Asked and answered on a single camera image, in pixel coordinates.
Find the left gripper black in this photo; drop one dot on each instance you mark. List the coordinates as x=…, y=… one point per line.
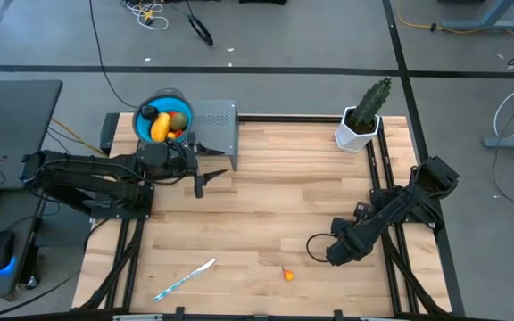
x=163, y=158

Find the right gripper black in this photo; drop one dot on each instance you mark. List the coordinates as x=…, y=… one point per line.
x=346, y=247

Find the green-brown toy kiwi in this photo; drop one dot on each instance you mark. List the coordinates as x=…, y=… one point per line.
x=179, y=121

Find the yellow banana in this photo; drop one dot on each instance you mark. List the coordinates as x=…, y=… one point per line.
x=160, y=128

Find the blue collapsible bowl grey rim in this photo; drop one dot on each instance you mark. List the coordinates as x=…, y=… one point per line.
x=143, y=127

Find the black toy avocado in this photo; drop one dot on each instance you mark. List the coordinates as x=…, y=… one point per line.
x=149, y=112

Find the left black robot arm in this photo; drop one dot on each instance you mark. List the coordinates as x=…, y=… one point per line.
x=83, y=171

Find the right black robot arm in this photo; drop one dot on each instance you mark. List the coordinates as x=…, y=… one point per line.
x=400, y=205

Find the grey perforated metal riser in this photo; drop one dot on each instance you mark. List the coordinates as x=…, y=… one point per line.
x=214, y=134

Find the white faceted plant pot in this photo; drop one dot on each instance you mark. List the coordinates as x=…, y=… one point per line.
x=348, y=140

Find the green cactus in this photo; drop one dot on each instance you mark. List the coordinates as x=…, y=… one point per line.
x=370, y=102

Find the grey desk foot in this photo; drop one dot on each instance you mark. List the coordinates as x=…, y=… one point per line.
x=511, y=142

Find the black desk top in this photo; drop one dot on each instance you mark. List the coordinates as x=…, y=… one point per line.
x=16, y=125

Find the wooden desk with grey legs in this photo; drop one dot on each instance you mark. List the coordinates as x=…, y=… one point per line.
x=484, y=24

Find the black aluminium table frame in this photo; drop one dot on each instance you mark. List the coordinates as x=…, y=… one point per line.
x=284, y=118

